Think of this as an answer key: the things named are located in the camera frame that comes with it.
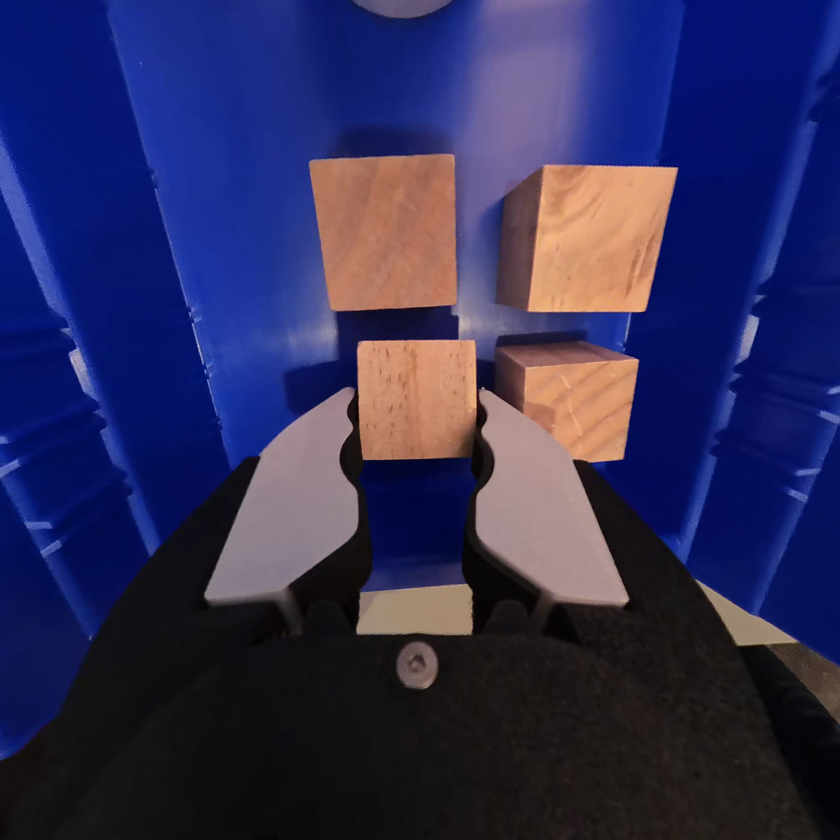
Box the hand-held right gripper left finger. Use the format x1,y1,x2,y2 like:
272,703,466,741
203,387,374,634

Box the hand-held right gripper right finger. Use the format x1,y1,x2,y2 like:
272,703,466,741
461,389,630,630

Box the wooden cube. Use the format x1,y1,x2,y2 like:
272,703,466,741
495,164,679,313
308,154,459,312
493,341,640,463
357,339,478,462

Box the blue plastic bin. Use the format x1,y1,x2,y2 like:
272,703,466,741
0,0,840,762

